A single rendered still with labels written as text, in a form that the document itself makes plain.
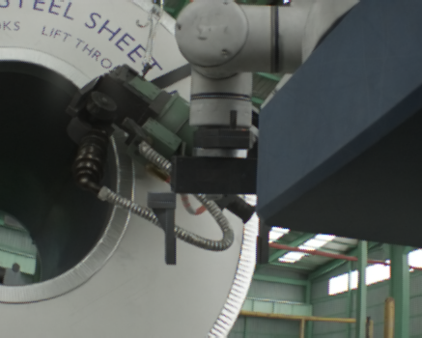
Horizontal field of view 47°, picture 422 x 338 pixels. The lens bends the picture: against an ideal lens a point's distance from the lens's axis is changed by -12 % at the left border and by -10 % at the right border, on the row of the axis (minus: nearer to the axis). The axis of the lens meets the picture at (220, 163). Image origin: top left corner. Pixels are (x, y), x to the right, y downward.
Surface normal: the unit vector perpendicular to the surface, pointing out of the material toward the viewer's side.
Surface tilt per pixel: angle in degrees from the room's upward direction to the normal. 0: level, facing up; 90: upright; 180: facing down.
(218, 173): 113
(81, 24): 90
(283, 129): 90
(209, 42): 123
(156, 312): 90
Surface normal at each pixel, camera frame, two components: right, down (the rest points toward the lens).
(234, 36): -0.08, 0.05
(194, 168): 0.19, 0.00
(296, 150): -0.94, -0.19
